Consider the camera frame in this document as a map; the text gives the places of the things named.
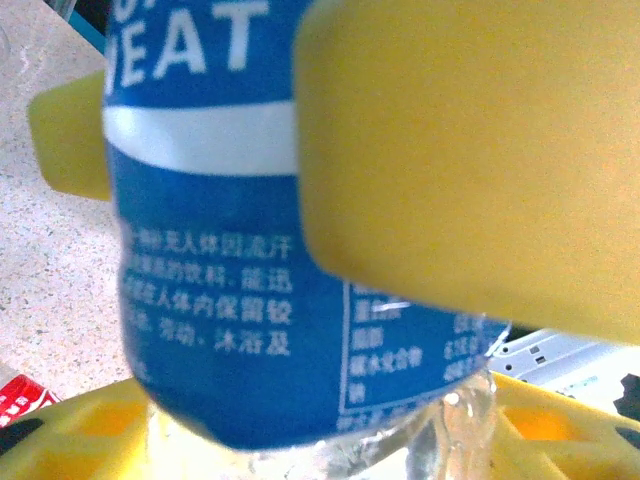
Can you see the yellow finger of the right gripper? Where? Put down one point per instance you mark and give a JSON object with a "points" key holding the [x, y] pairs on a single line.
{"points": [[475, 160], [70, 140]]}

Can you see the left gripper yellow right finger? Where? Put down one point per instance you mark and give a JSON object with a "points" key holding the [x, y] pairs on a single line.
{"points": [[565, 440]]}

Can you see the black plug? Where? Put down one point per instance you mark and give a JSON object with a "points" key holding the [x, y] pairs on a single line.
{"points": [[629, 395]]}

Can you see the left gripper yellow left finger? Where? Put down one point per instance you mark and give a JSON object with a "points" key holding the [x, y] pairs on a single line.
{"points": [[65, 440]]}

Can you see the clear bottle with blue label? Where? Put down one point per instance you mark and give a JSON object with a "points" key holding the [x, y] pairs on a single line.
{"points": [[225, 225]]}

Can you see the red packet with white text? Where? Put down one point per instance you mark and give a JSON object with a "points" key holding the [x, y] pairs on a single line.
{"points": [[25, 400]]}

